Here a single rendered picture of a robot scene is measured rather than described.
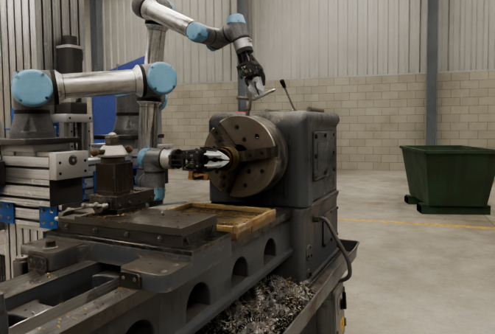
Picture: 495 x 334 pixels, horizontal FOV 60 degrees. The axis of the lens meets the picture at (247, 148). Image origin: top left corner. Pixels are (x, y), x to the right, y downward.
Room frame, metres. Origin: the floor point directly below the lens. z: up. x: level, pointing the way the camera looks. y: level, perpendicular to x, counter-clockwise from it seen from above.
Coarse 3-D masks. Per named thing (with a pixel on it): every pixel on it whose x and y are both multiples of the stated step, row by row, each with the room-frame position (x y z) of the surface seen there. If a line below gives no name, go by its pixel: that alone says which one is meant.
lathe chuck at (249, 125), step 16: (224, 128) 1.66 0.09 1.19; (240, 128) 1.63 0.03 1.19; (256, 128) 1.60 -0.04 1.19; (272, 128) 1.64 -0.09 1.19; (208, 144) 1.69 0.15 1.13; (240, 144) 1.63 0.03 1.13; (256, 144) 1.60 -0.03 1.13; (272, 144) 1.57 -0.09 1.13; (256, 160) 1.60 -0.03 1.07; (272, 160) 1.57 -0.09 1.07; (208, 176) 1.70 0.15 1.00; (240, 176) 1.63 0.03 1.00; (256, 176) 1.60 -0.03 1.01; (272, 176) 1.58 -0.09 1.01; (240, 192) 1.63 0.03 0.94; (256, 192) 1.60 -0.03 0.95
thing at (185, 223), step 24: (72, 216) 1.14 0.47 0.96; (96, 216) 1.10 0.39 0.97; (120, 216) 1.09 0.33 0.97; (144, 216) 1.09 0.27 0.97; (168, 216) 1.09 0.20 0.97; (192, 216) 1.08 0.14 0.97; (216, 216) 1.10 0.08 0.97; (144, 240) 1.01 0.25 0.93; (168, 240) 0.98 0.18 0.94; (192, 240) 1.00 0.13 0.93
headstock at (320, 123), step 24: (216, 120) 1.86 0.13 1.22; (288, 120) 1.72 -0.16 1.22; (312, 120) 1.77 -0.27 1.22; (336, 120) 2.12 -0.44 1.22; (288, 144) 1.71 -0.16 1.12; (312, 144) 1.82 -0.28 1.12; (336, 144) 2.20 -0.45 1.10; (288, 168) 1.71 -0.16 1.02; (312, 168) 1.82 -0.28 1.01; (336, 168) 2.19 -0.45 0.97; (216, 192) 1.86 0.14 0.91; (264, 192) 1.76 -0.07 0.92; (288, 192) 1.71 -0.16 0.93; (312, 192) 1.82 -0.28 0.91
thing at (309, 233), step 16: (336, 192) 2.12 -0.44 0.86; (320, 208) 1.91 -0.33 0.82; (336, 208) 2.14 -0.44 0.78; (304, 224) 1.71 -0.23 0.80; (320, 224) 1.91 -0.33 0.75; (336, 224) 2.14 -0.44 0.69; (304, 240) 1.71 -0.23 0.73; (320, 240) 1.91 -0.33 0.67; (304, 256) 1.71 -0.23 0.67; (320, 256) 1.91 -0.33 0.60; (272, 272) 1.74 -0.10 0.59; (288, 272) 1.71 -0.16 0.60; (304, 272) 1.71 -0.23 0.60
